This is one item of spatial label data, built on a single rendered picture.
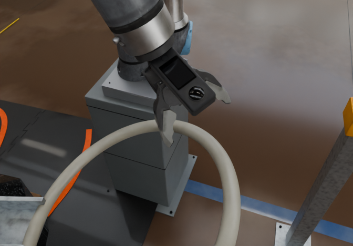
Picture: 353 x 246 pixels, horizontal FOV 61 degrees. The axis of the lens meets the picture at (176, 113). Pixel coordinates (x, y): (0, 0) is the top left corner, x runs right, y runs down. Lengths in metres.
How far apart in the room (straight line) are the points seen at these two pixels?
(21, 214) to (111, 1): 0.58
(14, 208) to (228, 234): 0.54
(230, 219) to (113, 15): 0.36
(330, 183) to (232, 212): 0.93
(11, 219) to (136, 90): 0.78
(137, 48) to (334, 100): 2.60
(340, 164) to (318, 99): 1.63
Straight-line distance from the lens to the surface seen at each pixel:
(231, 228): 0.51
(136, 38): 0.44
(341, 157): 1.29
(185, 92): 0.45
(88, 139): 2.45
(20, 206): 0.83
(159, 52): 0.46
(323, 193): 1.48
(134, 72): 1.40
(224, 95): 0.57
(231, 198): 0.53
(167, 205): 2.00
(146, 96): 1.34
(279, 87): 2.91
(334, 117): 2.78
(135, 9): 0.42
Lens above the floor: 1.79
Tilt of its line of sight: 45 degrees down
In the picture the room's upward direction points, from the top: 2 degrees counter-clockwise
